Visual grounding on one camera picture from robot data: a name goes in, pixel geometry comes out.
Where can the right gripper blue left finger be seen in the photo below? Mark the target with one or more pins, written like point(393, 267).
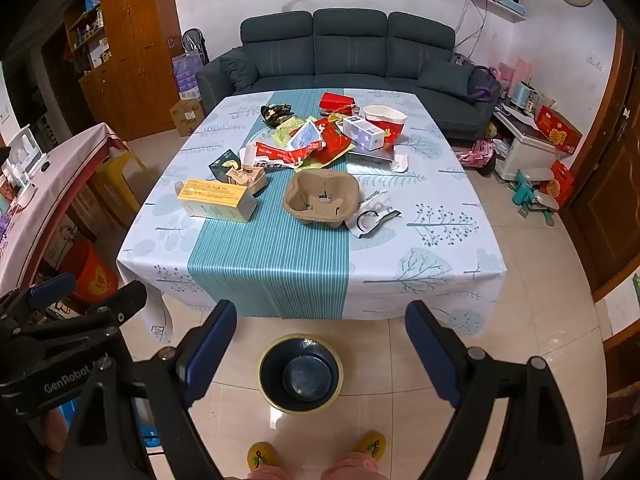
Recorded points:
point(202, 350)

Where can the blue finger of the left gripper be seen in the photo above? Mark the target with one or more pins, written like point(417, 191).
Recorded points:
point(122, 306)
point(52, 291)

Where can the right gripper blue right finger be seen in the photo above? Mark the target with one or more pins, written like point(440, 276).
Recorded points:
point(437, 348)

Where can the yellow white rectangular box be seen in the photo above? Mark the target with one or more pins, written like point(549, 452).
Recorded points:
point(216, 200)

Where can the white black plastic wrapper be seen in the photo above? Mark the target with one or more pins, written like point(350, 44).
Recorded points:
point(372, 212)

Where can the small brown cardboard box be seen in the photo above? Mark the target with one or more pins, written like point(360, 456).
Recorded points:
point(254, 179)

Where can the dark green small box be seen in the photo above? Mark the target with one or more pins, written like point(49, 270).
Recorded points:
point(225, 162)

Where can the brown paper cup tray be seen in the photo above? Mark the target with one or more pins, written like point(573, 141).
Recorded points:
point(322, 195)

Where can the red white snack wrapper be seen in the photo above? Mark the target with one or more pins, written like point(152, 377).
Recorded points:
point(263, 155)

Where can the silver earplugs box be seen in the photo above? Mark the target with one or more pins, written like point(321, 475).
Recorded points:
point(383, 158)

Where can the yellow green plastic bag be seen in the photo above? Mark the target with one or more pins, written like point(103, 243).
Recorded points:
point(296, 133)

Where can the red snack bag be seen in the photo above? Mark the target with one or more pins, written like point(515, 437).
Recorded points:
point(335, 144)

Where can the black gold wrapper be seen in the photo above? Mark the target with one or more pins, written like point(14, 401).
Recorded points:
point(274, 115)

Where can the white blue small carton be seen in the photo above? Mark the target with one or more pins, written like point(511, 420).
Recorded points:
point(364, 133)

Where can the red white paper bucket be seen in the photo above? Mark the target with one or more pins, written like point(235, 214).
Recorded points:
point(390, 120)

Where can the red gift box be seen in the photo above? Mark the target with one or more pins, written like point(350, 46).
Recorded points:
point(334, 103)

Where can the pink cloth side table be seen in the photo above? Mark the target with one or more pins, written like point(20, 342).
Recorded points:
point(72, 163)

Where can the dark bin with yellow rim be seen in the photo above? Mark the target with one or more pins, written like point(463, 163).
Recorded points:
point(300, 374)

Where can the right yellow slipper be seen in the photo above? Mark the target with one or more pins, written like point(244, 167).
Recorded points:
point(372, 444)

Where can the yellow slipper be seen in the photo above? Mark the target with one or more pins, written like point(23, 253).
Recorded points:
point(262, 454)
point(372, 444)

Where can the yellow plastic stool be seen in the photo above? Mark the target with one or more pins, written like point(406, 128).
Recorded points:
point(114, 190)

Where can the white appliance on table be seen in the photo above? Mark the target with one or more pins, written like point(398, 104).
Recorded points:
point(26, 157)

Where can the left yellow slipper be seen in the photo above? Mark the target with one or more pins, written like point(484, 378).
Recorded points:
point(262, 454)

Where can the teal toy scooter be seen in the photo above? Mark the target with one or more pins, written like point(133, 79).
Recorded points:
point(529, 198)

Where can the cardboard box on floor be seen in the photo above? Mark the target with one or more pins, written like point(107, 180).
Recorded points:
point(187, 116)

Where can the pink patterned bag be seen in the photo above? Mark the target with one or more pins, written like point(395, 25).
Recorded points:
point(481, 156)

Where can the white low cabinet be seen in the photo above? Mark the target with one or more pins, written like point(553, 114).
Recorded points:
point(523, 152)

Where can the purple package stack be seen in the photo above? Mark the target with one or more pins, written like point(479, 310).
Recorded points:
point(185, 67)

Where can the red gift carton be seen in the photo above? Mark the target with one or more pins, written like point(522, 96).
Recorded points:
point(558, 130)

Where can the wooden cabinet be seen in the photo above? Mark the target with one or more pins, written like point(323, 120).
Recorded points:
point(123, 50)

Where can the dark green sofa cushion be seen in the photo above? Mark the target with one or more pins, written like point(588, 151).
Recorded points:
point(446, 77)

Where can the dark green three-seat sofa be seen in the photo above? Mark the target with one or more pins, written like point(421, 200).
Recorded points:
point(350, 48)

